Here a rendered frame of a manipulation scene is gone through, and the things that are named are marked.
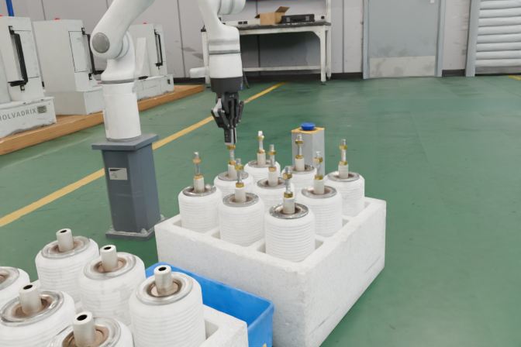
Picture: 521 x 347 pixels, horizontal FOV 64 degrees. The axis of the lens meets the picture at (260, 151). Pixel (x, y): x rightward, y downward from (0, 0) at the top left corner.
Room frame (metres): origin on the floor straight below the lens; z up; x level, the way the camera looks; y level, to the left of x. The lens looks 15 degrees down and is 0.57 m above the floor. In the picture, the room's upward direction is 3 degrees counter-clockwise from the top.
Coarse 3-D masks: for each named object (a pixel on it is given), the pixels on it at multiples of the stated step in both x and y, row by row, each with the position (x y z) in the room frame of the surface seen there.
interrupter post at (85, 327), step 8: (88, 312) 0.42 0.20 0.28; (72, 320) 0.40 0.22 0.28; (80, 320) 0.41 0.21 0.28; (88, 320) 0.40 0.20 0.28; (80, 328) 0.40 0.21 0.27; (88, 328) 0.40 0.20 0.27; (80, 336) 0.40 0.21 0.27; (88, 336) 0.40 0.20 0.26; (96, 336) 0.41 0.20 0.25; (80, 344) 0.40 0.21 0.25; (88, 344) 0.40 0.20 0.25
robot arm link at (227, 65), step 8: (216, 56) 0.95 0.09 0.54; (224, 56) 0.95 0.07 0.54; (232, 56) 0.95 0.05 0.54; (216, 64) 0.95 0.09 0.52; (224, 64) 0.94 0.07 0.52; (232, 64) 0.95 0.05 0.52; (240, 64) 0.97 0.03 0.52; (192, 72) 0.96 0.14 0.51; (200, 72) 0.97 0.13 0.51; (208, 72) 0.98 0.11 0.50; (216, 72) 0.95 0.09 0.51; (224, 72) 0.94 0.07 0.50; (232, 72) 0.95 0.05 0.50; (240, 72) 0.97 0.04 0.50
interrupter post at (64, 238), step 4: (60, 232) 0.64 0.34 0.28; (64, 232) 0.63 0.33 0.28; (68, 232) 0.64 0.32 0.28; (60, 236) 0.63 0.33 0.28; (64, 236) 0.63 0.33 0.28; (68, 236) 0.63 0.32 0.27; (60, 240) 0.63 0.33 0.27; (64, 240) 0.63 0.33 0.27; (68, 240) 0.63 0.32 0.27; (72, 240) 0.64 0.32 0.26; (60, 244) 0.63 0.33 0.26; (64, 244) 0.63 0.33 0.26; (68, 244) 0.63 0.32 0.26; (72, 244) 0.64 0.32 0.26; (60, 248) 0.63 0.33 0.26; (64, 248) 0.63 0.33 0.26; (68, 248) 0.63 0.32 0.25; (72, 248) 0.64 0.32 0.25
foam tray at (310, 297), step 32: (160, 224) 0.88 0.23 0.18; (352, 224) 0.83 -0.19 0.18; (384, 224) 0.94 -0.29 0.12; (160, 256) 0.86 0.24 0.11; (192, 256) 0.80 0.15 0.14; (224, 256) 0.75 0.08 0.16; (256, 256) 0.71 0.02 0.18; (320, 256) 0.69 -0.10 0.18; (352, 256) 0.79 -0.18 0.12; (384, 256) 0.94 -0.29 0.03; (256, 288) 0.70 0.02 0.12; (288, 288) 0.66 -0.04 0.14; (320, 288) 0.68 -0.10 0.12; (352, 288) 0.79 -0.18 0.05; (288, 320) 0.66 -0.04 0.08; (320, 320) 0.68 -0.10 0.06
